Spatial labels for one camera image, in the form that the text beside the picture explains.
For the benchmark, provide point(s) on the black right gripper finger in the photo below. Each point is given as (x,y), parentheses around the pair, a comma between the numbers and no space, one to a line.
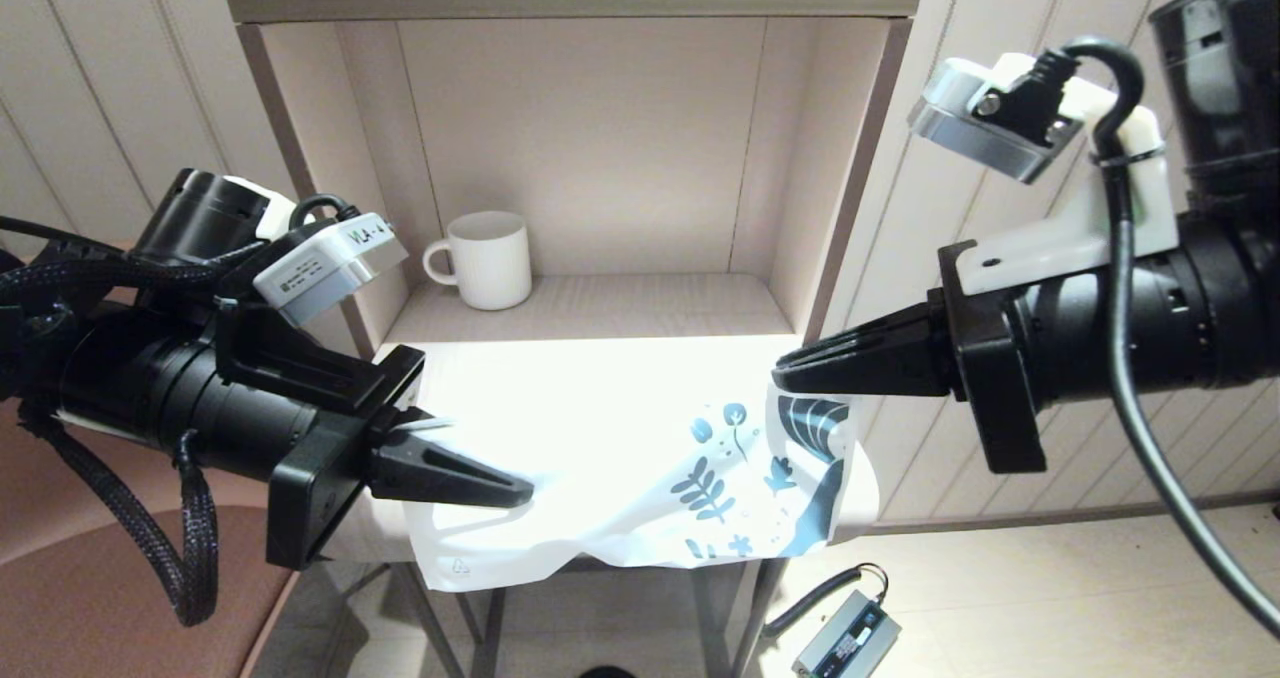
(880,373)
(890,336)

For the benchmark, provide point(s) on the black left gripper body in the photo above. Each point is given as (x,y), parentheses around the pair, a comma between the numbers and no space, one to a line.
(320,488)

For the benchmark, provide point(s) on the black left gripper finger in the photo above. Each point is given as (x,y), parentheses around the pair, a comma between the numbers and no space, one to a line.
(440,486)
(445,456)

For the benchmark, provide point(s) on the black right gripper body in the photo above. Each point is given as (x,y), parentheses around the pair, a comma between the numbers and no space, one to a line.
(995,378)

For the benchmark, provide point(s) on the white floral zip pouch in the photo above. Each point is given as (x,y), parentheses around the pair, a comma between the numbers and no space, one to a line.
(620,498)

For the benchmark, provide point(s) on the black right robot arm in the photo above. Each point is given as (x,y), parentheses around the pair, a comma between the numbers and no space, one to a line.
(1200,338)

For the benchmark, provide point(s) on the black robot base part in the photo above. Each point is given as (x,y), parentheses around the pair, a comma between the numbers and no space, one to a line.
(607,673)

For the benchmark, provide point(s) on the black braided left arm sleeve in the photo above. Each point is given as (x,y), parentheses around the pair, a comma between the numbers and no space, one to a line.
(195,578)

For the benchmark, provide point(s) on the white ribbed ceramic mug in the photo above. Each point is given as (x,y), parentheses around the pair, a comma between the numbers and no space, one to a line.
(495,258)

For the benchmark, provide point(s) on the grey power adapter box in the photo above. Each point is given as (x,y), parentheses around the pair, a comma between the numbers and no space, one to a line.
(845,643)

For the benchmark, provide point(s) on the pink upholstered chair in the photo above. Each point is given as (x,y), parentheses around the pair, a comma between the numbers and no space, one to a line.
(80,618)

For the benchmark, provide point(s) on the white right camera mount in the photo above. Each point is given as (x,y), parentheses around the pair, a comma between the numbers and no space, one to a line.
(1060,243)

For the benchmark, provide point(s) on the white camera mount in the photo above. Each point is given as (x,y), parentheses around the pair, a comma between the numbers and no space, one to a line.
(1060,243)
(270,203)

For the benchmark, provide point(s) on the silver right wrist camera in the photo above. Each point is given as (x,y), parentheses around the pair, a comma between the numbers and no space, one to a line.
(970,138)

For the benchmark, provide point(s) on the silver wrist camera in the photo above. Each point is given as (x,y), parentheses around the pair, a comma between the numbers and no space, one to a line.
(970,138)
(330,268)

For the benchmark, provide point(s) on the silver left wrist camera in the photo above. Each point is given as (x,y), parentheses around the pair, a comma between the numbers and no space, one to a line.
(330,268)

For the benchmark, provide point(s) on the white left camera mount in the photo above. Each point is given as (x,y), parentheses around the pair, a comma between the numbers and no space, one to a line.
(270,203)

